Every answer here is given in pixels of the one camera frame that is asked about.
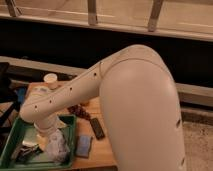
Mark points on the blue sponge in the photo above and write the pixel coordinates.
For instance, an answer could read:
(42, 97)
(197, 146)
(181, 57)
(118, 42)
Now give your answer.
(83, 146)

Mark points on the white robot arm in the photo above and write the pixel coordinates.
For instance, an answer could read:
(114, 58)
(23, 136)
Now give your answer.
(139, 103)

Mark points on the yellow round fruit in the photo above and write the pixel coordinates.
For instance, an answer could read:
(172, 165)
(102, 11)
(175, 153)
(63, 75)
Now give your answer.
(86, 103)

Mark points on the dark grape bunch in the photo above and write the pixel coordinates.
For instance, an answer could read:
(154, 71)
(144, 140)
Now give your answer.
(79, 111)

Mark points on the black remote control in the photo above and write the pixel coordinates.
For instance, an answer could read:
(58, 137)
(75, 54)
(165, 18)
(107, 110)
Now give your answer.
(97, 129)

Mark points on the green plastic tray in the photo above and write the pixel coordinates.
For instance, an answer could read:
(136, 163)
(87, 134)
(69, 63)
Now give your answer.
(25, 131)

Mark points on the white towel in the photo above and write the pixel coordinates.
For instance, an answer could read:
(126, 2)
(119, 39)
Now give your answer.
(57, 149)

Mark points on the wooden cutting board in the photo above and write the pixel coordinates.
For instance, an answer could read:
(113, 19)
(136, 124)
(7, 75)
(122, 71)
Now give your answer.
(101, 157)

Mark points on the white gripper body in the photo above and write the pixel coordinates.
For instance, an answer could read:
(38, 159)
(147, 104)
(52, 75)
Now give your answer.
(46, 126)

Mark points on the white paper cup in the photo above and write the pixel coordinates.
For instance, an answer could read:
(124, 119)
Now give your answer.
(51, 80)

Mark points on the black tongs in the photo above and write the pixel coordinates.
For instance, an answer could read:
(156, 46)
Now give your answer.
(22, 153)

